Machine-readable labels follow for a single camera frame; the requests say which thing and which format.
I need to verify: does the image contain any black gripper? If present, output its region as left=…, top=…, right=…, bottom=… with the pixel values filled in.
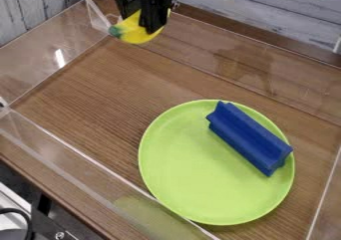
left=116, top=0, right=173, bottom=34

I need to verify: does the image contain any yellow toy banana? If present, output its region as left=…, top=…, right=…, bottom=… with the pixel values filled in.
left=108, top=10, right=165, bottom=45

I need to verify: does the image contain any green round plate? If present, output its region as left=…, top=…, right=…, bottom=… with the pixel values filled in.
left=139, top=100, right=296, bottom=226

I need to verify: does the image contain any blue plastic block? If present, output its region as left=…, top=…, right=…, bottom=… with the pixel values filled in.
left=206, top=102, right=293, bottom=176

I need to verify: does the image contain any clear acrylic tray wall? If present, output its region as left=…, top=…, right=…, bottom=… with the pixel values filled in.
left=0, top=0, right=341, bottom=240

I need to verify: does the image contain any black cable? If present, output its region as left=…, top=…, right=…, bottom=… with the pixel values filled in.
left=0, top=207, right=35, bottom=240

